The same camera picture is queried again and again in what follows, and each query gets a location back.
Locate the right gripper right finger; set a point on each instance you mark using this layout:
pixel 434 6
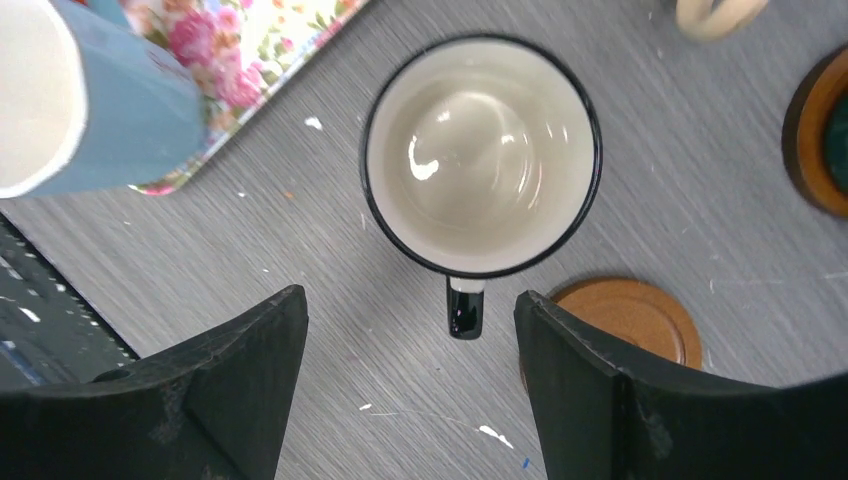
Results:
pixel 605 409

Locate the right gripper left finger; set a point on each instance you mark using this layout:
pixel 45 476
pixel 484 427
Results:
pixel 215 406

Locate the brown wooden coaster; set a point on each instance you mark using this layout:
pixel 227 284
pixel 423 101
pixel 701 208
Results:
pixel 803 133
pixel 635 312

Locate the white mug brown rim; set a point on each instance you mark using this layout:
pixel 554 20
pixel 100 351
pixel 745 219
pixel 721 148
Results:
pixel 480 158

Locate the dark green mug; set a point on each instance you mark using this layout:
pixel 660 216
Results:
pixel 835 144

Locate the beige mug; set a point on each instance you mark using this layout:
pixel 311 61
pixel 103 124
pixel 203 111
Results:
pixel 708 20

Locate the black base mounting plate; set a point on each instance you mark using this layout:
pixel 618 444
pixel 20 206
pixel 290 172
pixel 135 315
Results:
pixel 49 333

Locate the white light blue mug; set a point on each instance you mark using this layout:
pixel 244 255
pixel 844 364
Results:
pixel 87 103

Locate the floral serving tray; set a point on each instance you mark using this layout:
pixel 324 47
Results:
pixel 240 53

